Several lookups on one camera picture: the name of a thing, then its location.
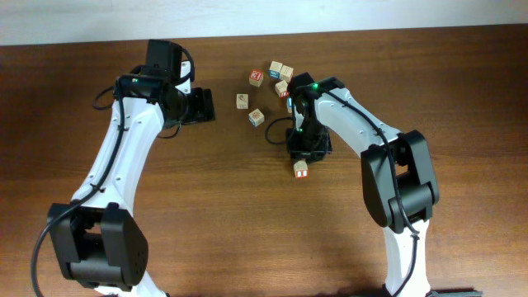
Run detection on wooden block blue D side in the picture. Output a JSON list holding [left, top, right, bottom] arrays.
[[248, 108, 265, 127]]

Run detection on wooden block blue S top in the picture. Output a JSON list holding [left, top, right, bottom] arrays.
[[286, 97, 293, 114]]

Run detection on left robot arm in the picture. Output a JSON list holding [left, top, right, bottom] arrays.
[[31, 40, 215, 296]]

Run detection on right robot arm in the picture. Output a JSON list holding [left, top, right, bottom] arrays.
[[288, 73, 480, 297]]

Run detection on wooden block letter K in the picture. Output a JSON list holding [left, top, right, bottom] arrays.
[[236, 93, 249, 110]]

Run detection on wooden block red top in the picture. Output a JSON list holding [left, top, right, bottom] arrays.
[[248, 69, 264, 87]]

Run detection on wooden block Y red side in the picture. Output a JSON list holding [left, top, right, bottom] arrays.
[[275, 80, 290, 98]]

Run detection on plain wooden block hourglass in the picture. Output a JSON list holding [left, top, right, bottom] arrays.
[[280, 64, 294, 83]]

